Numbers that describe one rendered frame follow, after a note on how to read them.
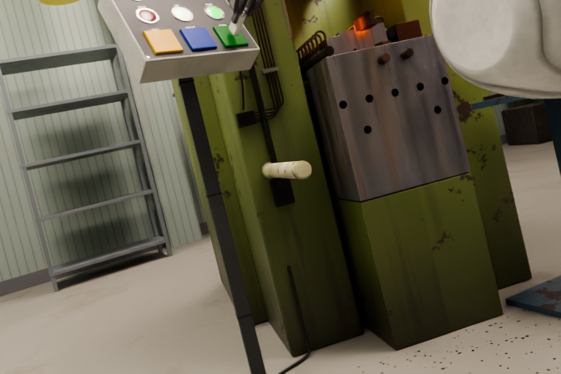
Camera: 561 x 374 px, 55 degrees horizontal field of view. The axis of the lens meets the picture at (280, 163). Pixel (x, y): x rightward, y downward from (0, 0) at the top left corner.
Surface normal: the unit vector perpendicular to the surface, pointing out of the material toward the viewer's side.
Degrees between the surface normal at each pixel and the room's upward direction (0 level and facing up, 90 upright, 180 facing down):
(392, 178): 90
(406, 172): 90
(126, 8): 60
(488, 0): 96
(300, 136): 90
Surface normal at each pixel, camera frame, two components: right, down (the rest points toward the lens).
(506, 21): -0.88, 0.31
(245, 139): 0.21, -0.01
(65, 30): 0.41, -0.07
